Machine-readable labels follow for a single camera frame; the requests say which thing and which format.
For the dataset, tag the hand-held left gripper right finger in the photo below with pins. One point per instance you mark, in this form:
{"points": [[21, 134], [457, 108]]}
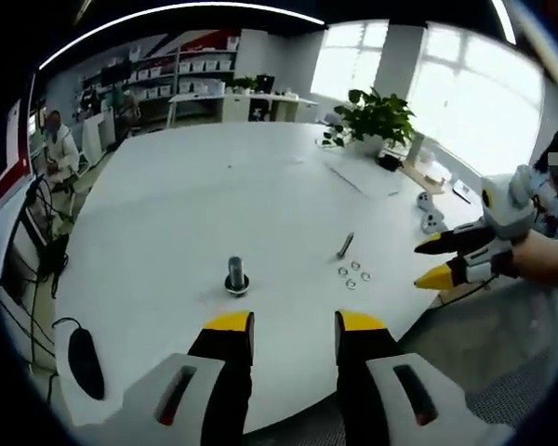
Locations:
{"points": [[367, 371]]}

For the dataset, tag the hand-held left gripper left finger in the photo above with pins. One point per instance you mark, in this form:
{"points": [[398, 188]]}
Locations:
{"points": [[214, 371]]}

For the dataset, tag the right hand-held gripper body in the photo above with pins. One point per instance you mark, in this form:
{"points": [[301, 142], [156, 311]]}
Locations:
{"points": [[509, 204]]}

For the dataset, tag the large dark washer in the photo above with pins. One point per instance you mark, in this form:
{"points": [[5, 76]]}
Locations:
{"points": [[226, 282], [227, 286]]}

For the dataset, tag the large threaded steel stud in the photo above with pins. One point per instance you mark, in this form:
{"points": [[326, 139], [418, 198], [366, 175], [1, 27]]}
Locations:
{"points": [[236, 269]]}

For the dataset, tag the small threaded steel stud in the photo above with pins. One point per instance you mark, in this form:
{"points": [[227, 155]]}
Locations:
{"points": [[345, 245]]}

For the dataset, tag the person's right hand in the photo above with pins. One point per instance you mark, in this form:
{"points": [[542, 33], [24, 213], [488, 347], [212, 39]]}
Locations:
{"points": [[548, 260]]}

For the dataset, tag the grey mesh office chair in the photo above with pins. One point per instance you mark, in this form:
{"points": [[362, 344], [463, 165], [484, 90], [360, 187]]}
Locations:
{"points": [[502, 353]]}

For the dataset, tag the white paper sheet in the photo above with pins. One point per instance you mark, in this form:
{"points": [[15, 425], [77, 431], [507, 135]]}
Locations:
{"points": [[367, 176]]}

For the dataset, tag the black computer mouse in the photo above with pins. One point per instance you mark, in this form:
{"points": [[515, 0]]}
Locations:
{"points": [[86, 362]]}

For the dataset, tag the green potted plant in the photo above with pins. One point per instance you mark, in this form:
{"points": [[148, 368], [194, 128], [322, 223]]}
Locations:
{"points": [[376, 116]]}

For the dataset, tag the white side desk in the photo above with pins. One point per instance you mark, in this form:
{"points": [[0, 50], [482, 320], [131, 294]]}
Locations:
{"points": [[242, 104]]}

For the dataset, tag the computer monitor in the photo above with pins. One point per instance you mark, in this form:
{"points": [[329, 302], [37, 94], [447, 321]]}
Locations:
{"points": [[9, 153]]}

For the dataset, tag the storage shelving with white bins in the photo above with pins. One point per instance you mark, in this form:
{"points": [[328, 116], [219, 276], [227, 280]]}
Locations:
{"points": [[167, 69]]}

